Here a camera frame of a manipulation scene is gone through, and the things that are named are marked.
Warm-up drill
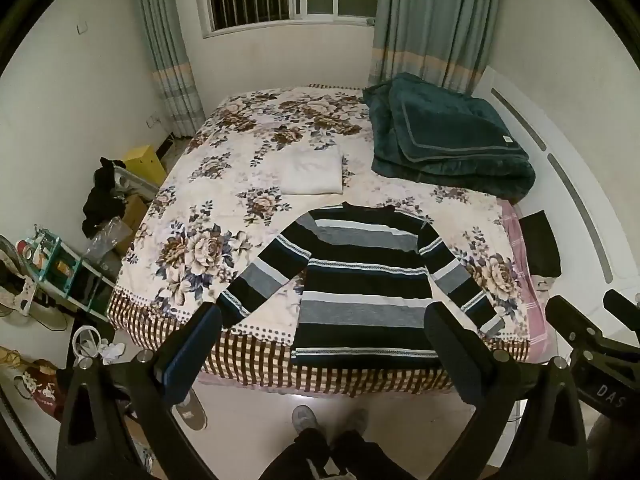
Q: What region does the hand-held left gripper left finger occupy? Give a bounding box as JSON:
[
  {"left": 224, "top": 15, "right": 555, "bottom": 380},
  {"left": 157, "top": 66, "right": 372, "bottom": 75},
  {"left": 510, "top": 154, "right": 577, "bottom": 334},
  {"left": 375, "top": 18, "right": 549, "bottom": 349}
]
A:
[{"left": 56, "top": 302, "right": 223, "bottom": 480}]

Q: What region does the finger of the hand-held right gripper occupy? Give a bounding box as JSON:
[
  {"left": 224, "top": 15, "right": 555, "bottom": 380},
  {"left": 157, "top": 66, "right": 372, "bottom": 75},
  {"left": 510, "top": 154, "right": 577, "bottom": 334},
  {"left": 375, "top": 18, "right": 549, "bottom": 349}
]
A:
[
  {"left": 602, "top": 288, "right": 640, "bottom": 333},
  {"left": 544, "top": 295, "right": 607, "bottom": 356}
]

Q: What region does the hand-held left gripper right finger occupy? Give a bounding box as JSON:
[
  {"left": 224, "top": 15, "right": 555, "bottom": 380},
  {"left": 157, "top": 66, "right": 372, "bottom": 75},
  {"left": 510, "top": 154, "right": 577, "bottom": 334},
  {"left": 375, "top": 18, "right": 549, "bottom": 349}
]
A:
[{"left": 424, "top": 302, "right": 588, "bottom": 480}]

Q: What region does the striped knit sweater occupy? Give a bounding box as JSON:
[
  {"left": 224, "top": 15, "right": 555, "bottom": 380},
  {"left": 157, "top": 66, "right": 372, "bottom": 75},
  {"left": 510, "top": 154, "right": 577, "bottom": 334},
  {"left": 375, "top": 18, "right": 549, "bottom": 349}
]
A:
[{"left": 216, "top": 201, "right": 506, "bottom": 368}]

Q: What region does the black clothes pile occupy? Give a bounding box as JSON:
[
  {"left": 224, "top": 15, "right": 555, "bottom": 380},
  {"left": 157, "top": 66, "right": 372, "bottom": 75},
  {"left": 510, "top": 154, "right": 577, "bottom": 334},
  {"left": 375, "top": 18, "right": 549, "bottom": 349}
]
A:
[{"left": 81, "top": 157, "right": 132, "bottom": 238}]

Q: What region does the pink checked bed sheet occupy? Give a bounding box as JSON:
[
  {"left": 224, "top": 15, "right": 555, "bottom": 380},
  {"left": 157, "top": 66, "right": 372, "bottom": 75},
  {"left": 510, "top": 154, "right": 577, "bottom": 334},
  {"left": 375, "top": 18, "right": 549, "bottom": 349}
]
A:
[{"left": 500, "top": 199, "right": 560, "bottom": 362}]

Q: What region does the grey slipper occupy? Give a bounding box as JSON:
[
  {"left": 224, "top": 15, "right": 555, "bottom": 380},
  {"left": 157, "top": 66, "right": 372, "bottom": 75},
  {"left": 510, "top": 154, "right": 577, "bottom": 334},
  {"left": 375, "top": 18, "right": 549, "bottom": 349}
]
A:
[{"left": 172, "top": 394, "right": 208, "bottom": 432}]

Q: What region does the white sock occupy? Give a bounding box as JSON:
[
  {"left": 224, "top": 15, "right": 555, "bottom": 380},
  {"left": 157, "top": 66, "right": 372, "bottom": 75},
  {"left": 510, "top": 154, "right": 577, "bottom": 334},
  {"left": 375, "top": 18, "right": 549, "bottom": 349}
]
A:
[{"left": 99, "top": 342, "right": 127, "bottom": 365}]

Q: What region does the black cloth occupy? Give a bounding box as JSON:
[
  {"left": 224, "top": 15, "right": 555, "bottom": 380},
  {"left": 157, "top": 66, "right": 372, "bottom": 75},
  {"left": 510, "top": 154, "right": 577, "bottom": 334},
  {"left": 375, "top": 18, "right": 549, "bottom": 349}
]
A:
[{"left": 517, "top": 211, "right": 563, "bottom": 278}]

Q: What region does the white sandal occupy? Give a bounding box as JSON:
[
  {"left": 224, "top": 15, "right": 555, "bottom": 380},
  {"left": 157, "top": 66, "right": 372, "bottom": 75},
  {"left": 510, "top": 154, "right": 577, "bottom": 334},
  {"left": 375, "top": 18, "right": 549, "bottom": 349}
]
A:
[{"left": 72, "top": 325, "right": 107, "bottom": 367}]

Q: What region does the person's grey shoe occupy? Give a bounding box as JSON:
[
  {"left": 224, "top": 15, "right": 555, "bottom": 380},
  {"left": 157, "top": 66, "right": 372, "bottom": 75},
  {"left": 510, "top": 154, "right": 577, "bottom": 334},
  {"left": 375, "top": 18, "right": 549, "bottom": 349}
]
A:
[
  {"left": 342, "top": 408, "right": 370, "bottom": 437},
  {"left": 291, "top": 404, "right": 327, "bottom": 438}
]

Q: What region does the teal shelf rack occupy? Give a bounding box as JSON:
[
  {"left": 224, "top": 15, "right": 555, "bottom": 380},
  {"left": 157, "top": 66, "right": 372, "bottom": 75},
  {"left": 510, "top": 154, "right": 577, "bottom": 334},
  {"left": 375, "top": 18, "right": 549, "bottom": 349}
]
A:
[{"left": 17, "top": 225, "right": 115, "bottom": 322}]

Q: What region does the clear plastic bag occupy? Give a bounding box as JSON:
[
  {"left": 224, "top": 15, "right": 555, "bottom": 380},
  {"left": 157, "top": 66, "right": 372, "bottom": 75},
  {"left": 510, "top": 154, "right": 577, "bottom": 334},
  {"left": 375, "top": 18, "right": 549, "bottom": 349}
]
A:
[{"left": 82, "top": 216, "right": 135, "bottom": 272}]

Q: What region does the white headboard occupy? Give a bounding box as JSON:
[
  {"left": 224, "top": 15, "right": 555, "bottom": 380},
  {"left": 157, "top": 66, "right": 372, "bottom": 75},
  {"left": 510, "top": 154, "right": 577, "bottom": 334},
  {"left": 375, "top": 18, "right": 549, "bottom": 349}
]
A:
[{"left": 470, "top": 65, "right": 640, "bottom": 311}]

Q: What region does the red printed bag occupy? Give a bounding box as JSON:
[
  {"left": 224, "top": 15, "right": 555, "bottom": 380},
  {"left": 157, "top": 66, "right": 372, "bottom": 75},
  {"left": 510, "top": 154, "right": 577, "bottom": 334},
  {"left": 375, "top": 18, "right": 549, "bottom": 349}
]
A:
[{"left": 14, "top": 360, "right": 68, "bottom": 421}]

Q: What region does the cardboard box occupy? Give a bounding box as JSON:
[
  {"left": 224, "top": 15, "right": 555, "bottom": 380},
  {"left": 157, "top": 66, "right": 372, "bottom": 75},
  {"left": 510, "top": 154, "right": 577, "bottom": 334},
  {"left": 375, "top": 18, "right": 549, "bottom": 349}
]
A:
[{"left": 116, "top": 195, "right": 149, "bottom": 255}]

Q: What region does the floral bed blanket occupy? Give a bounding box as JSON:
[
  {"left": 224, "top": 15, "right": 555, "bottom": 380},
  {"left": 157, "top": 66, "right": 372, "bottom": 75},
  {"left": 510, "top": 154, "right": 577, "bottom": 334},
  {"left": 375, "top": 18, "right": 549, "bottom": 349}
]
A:
[{"left": 107, "top": 84, "right": 531, "bottom": 396}]

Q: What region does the floor fan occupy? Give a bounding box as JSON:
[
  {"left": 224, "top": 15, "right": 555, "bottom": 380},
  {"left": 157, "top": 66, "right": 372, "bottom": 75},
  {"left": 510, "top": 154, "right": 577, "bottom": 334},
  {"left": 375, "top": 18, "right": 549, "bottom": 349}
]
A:
[{"left": 0, "top": 234, "right": 68, "bottom": 332}]

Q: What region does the yellow box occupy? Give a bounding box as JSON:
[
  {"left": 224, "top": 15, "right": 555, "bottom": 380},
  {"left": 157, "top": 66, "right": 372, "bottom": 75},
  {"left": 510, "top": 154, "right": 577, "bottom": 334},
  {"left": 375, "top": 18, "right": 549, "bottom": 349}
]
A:
[{"left": 122, "top": 145, "right": 168, "bottom": 187}]

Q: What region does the dark green folded quilt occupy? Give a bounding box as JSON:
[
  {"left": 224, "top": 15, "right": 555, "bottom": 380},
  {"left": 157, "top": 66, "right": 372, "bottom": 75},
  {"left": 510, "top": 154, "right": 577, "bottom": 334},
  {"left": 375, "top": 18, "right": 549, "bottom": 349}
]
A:
[{"left": 362, "top": 72, "right": 537, "bottom": 201}]

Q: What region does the white folded cloth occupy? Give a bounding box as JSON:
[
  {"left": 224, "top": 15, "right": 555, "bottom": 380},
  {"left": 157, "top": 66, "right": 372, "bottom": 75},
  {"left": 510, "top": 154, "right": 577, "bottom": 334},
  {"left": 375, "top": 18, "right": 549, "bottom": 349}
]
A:
[{"left": 278, "top": 145, "right": 345, "bottom": 196}]

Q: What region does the green striped curtain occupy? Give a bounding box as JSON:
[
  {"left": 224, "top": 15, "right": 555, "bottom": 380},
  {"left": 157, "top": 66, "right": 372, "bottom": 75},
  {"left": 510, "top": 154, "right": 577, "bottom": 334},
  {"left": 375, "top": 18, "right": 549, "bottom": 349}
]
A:
[
  {"left": 367, "top": 0, "right": 503, "bottom": 97},
  {"left": 127, "top": 0, "right": 206, "bottom": 138}
]

